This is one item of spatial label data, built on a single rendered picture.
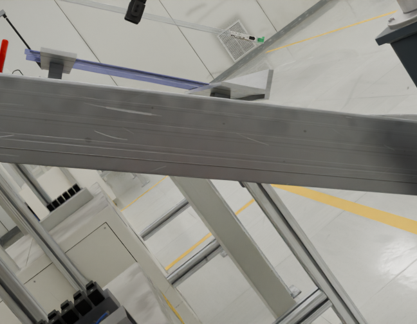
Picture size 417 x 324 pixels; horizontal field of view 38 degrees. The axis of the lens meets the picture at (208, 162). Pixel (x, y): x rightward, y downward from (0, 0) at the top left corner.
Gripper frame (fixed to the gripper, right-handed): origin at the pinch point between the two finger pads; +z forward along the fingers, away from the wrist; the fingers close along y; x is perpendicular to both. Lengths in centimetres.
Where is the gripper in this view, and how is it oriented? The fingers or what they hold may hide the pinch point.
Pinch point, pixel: (134, 11)
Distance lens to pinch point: 131.0
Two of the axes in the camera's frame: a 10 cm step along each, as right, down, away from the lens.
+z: -3.2, 9.5, -0.4
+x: 9.1, 3.2, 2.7
